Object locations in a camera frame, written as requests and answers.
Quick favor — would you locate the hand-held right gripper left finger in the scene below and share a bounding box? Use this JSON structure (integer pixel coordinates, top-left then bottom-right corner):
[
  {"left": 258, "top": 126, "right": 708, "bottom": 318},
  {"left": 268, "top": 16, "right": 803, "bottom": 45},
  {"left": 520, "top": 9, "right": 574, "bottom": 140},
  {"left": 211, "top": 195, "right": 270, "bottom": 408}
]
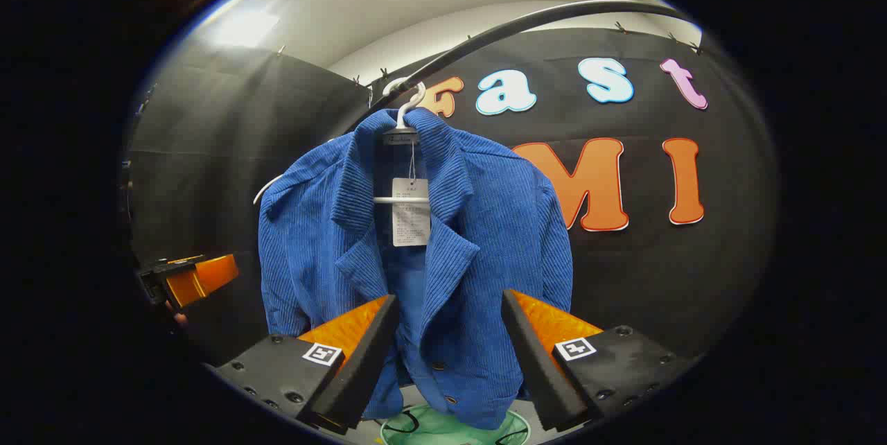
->
[{"left": 215, "top": 295, "right": 400, "bottom": 433}]

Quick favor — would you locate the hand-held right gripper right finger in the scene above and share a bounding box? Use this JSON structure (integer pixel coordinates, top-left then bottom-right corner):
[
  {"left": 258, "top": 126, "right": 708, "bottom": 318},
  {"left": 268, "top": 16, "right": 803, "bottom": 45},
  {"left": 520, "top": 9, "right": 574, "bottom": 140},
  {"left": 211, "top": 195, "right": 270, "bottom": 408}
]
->
[{"left": 502, "top": 288, "right": 698, "bottom": 433}]

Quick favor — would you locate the green laundry hamper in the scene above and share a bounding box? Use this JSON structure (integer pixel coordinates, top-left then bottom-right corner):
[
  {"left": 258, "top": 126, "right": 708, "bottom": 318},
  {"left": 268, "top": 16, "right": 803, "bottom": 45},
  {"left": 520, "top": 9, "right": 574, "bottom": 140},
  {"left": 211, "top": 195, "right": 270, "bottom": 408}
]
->
[{"left": 380, "top": 403, "right": 533, "bottom": 445}]

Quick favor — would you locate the blue corduroy jacket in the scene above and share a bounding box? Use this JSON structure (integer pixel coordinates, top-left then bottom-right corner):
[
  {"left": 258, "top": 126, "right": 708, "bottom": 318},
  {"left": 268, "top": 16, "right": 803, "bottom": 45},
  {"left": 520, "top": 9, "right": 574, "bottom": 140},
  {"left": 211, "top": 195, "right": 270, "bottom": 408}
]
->
[{"left": 258, "top": 107, "right": 574, "bottom": 430}]

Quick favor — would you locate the white plastic clothes hanger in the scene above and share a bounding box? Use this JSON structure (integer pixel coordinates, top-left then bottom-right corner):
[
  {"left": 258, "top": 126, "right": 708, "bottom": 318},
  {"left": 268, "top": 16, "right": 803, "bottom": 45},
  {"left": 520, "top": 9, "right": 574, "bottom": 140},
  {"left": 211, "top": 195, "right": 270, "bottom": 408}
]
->
[{"left": 253, "top": 78, "right": 430, "bottom": 205}]

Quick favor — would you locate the black clothes rack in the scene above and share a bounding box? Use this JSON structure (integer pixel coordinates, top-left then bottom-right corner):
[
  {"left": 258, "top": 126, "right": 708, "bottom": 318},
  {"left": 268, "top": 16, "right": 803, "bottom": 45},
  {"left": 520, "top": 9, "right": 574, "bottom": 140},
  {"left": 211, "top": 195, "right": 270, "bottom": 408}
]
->
[{"left": 333, "top": 0, "right": 694, "bottom": 141}]

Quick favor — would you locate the plain black backdrop cloth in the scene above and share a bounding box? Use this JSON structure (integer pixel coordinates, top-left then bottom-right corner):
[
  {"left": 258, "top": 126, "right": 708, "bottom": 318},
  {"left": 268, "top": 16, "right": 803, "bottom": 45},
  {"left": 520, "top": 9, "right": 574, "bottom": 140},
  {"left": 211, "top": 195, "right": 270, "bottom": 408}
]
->
[{"left": 125, "top": 43, "right": 375, "bottom": 366}]

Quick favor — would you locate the white paper garment tag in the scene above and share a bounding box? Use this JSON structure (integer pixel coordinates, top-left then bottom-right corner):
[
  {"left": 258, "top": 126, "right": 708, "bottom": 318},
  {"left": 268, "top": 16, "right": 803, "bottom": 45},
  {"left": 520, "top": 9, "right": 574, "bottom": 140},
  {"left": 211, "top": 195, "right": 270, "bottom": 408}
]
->
[{"left": 392, "top": 178, "right": 432, "bottom": 247}]

